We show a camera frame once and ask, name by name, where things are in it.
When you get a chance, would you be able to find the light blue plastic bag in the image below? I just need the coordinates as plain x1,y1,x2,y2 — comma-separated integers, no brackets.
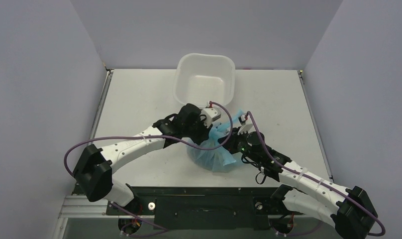
186,118,243,173

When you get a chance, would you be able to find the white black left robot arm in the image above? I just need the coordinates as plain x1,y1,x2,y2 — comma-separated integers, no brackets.
72,104,220,214

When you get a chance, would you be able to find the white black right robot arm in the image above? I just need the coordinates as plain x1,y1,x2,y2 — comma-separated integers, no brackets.
218,131,378,239

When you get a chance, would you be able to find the white plastic basket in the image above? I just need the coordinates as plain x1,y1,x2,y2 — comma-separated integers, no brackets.
173,53,236,107

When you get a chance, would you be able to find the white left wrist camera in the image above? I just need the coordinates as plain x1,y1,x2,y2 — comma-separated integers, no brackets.
200,105,221,128

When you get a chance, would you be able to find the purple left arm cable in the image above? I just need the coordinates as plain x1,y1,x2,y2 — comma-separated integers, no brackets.
63,101,234,179

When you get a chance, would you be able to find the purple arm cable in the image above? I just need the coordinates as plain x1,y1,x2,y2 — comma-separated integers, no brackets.
245,111,386,237
63,101,234,179

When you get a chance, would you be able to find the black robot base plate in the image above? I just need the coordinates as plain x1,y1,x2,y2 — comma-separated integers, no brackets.
125,187,292,230

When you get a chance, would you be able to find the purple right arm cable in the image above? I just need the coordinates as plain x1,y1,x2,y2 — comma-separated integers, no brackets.
245,111,386,237

